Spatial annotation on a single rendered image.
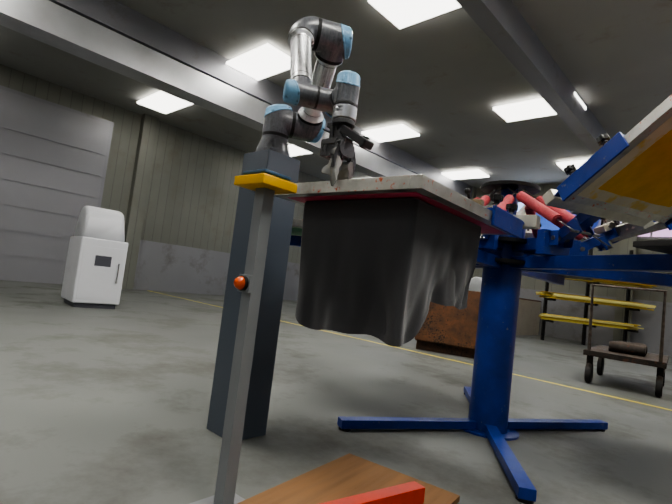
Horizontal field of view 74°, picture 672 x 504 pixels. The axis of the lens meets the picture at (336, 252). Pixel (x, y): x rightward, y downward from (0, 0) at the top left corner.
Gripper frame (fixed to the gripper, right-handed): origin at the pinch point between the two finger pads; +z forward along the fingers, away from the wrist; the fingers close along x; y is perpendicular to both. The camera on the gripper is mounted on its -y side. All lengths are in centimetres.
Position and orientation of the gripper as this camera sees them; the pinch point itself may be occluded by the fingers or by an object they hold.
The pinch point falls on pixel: (341, 184)
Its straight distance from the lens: 137.9
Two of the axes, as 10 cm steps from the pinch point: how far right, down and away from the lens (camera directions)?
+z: -1.2, 9.9, -0.7
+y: -7.6, -0.5, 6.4
